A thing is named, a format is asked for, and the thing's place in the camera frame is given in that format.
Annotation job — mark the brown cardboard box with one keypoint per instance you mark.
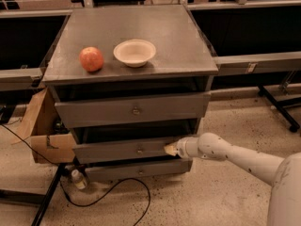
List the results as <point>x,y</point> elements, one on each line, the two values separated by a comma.
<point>38,125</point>

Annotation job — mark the grey rail left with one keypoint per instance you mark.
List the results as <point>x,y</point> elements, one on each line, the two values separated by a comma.
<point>20,79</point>

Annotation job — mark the black metal stand leg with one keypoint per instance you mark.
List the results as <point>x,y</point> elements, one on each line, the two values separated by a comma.
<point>48,196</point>

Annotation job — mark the grey wooden drawer cabinet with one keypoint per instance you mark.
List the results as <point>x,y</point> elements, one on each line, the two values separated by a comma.
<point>182,63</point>

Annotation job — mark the grey top drawer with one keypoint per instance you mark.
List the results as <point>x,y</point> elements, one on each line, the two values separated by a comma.
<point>164,107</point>

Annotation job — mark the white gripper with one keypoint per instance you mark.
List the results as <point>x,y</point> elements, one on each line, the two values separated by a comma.
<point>182,148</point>

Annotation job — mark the red apple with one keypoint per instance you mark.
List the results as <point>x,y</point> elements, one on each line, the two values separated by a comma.
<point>91,59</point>

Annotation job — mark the grey rail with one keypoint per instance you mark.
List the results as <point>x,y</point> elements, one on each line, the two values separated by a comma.
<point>259,63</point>
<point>20,79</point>

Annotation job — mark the small white bottle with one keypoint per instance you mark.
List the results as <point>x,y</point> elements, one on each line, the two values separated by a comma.
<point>78,179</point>

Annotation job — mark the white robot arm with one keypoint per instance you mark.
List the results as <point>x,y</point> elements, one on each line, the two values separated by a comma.
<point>283,175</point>

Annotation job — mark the white paper bowl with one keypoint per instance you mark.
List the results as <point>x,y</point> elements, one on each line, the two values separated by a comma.
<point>134,53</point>

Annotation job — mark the grey rail right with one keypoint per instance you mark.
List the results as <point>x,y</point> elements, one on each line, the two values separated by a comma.
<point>259,63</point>

